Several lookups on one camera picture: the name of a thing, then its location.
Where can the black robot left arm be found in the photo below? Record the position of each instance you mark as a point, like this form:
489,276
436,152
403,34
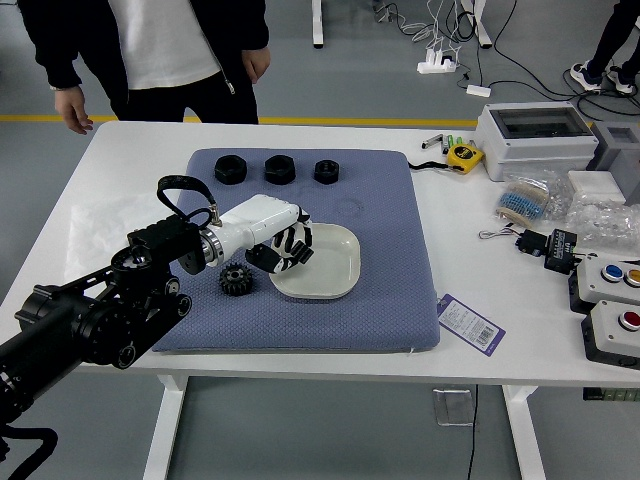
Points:
100,320

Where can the person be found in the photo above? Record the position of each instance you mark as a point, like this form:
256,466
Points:
607,35
165,50

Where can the clear plastic holder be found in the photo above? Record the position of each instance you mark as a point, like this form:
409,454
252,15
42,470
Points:
452,407

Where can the white square dish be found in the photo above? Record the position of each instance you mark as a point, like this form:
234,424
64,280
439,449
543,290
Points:
330,270

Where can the white power strip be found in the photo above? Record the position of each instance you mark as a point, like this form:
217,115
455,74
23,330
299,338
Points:
430,67

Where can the white foam block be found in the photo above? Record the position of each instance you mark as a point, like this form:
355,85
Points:
595,182

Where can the bag of blue resistors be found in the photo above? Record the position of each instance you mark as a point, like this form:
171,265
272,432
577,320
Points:
520,200

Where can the small black hex nut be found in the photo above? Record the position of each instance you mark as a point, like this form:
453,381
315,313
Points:
318,176

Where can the white table leg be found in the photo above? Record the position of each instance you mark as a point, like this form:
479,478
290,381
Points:
165,425
525,435

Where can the red button box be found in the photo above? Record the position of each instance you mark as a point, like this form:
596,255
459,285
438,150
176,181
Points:
607,335

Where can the clear plastic parts bag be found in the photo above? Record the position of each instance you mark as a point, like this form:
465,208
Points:
605,220

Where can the grey square block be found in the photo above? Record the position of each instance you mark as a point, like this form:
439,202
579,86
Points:
627,170

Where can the black power module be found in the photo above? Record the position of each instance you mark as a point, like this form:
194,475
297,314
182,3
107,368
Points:
560,250

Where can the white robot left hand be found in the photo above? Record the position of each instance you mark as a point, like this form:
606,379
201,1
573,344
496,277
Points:
265,217

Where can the big black hex nut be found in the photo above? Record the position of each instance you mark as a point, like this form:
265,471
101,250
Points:
270,175
220,175

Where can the blue-grey padded mat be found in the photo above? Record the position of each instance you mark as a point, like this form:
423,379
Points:
300,325

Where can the grey enclosure with clear lid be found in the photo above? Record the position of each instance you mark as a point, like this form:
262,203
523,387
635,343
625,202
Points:
530,150

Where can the person's left hand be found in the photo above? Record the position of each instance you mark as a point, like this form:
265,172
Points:
257,64

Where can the blue and yellow button box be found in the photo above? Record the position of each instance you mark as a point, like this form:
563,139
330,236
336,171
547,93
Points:
600,287

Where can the big black gear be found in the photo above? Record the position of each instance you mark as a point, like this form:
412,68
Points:
236,282

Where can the person's right hand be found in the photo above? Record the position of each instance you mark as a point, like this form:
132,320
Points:
72,107

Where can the white power adapter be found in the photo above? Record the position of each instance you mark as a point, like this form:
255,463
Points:
477,90

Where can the white desk leg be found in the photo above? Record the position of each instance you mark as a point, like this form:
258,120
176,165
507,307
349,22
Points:
481,25
317,25

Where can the purple and white tag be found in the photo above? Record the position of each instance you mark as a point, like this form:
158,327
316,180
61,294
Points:
467,325

